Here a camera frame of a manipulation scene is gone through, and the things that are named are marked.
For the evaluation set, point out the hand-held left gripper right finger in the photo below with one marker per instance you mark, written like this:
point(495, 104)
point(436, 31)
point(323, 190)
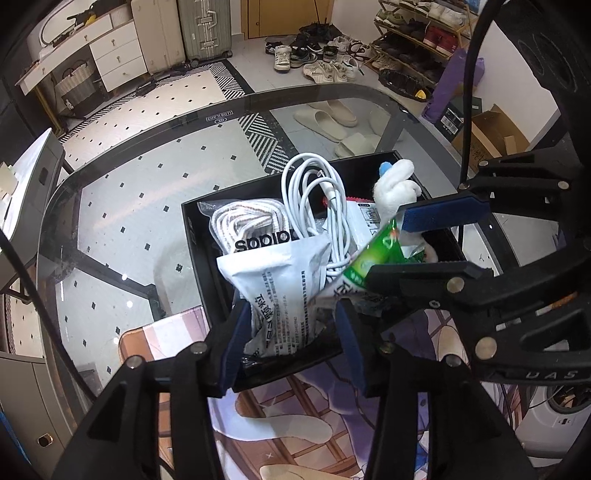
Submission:
point(353, 350)

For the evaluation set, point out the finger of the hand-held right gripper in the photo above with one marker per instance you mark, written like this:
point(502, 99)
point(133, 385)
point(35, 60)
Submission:
point(415, 281)
point(443, 214)

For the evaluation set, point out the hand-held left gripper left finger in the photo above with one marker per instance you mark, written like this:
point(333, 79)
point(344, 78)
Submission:
point(233, 344)

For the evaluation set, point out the green and white packet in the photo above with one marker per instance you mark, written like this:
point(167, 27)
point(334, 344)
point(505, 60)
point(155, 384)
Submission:
point(369, 263)

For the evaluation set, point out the white plush toy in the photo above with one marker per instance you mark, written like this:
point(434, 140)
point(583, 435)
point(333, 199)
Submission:
point(397, 189)

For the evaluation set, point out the red and white packet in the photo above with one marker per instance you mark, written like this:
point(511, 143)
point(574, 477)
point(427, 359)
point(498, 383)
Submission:
point(364, 217)

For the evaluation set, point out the grey printed pouch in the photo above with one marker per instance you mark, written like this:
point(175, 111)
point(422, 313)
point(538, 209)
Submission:
point(277, 277)

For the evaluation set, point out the black cardboard box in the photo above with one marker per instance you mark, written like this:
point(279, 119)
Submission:
point(201, 258)

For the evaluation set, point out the bagged white shoelaces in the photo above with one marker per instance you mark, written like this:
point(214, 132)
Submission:
point(249, 221)

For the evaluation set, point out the white washing machine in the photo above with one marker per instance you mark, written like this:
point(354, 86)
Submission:
point(554, 420)

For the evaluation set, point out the printed desk mat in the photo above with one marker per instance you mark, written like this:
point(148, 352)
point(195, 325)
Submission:
point(300, 415)

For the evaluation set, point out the open cardboard box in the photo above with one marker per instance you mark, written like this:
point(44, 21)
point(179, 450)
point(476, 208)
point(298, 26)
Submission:
point(494, 138)

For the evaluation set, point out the small black labelled box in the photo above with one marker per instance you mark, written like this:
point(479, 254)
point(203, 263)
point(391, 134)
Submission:
point(455, 120)

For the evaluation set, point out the white slipper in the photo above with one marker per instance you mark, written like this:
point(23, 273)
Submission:
point(358, 144)

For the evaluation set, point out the purple yoga mat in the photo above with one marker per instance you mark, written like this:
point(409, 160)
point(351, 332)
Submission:
point(455, 83)

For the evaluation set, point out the black basin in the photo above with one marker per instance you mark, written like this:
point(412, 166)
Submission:
point(401, 85)

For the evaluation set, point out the beige slipper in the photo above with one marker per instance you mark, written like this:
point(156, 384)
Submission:
point(337, 113)
point(321, 127)

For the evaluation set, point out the rows of shelved shoes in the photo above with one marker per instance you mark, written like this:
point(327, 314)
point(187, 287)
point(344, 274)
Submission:
point(429, 37)

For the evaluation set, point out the wooden shoe rack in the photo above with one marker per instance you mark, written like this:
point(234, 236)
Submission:
point(461, 32)

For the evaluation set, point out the pile of scattered shoes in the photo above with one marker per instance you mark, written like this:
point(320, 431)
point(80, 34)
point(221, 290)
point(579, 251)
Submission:
point(318, 60)

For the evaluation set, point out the grey cabinet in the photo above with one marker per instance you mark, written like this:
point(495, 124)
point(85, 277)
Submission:
point(32, 415)

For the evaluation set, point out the black umbrella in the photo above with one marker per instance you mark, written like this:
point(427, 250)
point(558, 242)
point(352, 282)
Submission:
point(316, 30)

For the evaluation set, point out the wooden door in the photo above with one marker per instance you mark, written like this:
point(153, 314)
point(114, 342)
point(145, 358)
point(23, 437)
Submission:
point(286, 18)

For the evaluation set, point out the white side cabinet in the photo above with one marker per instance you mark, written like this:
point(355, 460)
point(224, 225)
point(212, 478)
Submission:
point(32, 184)

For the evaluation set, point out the striped laundry basket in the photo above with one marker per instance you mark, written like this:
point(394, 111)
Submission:
point(78, 87)

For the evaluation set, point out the silver suitcase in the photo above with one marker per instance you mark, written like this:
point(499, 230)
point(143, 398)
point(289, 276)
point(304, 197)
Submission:
point(203, 27)

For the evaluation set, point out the white drawer dresser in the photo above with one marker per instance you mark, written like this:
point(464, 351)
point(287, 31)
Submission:
point(115, 50)

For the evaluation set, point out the cream suitcase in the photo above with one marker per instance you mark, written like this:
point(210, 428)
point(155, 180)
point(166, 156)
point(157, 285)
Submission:
point(157, 37)

